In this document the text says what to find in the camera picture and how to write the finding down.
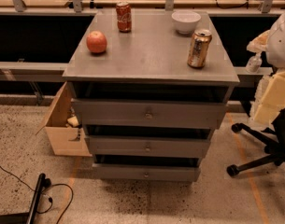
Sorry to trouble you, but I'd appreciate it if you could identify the black office chair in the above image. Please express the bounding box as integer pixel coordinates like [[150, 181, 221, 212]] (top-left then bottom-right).
[[226, 108, 285, 176]]

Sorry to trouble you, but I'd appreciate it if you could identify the clear plastic bottle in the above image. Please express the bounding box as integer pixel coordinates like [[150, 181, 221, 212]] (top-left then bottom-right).
[[246, 53, 263, 73]]

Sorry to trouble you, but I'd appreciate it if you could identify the white ceramic bowl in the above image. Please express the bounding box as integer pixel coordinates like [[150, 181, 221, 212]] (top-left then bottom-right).
[[171, 11, 201, 34]]

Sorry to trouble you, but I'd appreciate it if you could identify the open cardboard box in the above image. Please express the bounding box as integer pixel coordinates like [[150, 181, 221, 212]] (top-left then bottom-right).
[[36, 83, 92, 157]]

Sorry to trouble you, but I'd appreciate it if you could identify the top grey drawer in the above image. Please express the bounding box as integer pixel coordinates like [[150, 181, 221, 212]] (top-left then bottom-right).
[[72, 99, 226, 129]]

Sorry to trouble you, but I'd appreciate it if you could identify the grey drawer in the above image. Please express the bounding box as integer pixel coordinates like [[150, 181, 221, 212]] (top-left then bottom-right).
[[93, 163, 200, 182], [86, 135, 210, 158], [72, 99, 226, 129]]

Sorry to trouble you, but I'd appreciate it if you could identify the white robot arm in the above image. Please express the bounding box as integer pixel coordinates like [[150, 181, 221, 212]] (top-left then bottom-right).
[[266, 10, 285, 69]]

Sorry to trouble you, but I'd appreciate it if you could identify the red apple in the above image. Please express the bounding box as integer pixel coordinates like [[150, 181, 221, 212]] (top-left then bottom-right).
[[86, 31, 107, 53]]

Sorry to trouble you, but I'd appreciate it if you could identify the bottom grey drawer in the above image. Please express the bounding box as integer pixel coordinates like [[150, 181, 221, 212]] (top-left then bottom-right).
[[93, 163, 200, 182]]

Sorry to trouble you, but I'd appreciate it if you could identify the black stand base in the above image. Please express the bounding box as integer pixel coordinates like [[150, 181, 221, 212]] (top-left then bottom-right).
[[0, 174, 50, 224]]

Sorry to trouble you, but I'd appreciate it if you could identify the orange gold soda can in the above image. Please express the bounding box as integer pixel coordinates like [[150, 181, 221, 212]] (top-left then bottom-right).
[[187, 28, 212, 68]]

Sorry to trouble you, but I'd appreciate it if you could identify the grey drawer cabinet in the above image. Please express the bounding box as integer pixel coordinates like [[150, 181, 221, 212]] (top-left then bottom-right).
[[64, 9, 239, 169]]

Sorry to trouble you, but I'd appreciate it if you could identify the red cola can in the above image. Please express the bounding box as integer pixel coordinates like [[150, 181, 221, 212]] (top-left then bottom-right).
[[116, 1, 132, 32]]

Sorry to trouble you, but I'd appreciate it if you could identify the middle grey drawer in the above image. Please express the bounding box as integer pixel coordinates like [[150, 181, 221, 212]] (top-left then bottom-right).
[[86, 135, 210, 158]]

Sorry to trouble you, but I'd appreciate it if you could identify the black floor cable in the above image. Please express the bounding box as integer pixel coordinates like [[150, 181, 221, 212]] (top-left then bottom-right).
[[0, 161, 75, 224]]

